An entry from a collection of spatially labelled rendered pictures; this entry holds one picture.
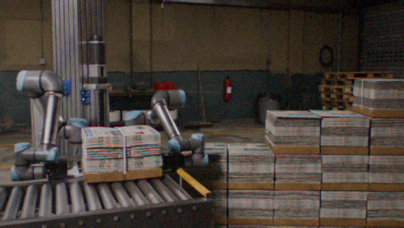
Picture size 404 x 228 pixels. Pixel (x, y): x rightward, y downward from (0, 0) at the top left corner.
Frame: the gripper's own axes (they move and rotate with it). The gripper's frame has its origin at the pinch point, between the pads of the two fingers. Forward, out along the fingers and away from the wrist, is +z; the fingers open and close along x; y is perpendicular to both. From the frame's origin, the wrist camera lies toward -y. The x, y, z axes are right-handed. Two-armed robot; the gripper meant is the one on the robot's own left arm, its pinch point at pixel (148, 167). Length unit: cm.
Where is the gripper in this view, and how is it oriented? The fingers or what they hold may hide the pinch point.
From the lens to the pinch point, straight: 227.6
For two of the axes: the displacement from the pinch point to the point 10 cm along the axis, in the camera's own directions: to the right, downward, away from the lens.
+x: 3.6, 1.2, -9.3
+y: 0.1, -9.9, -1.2
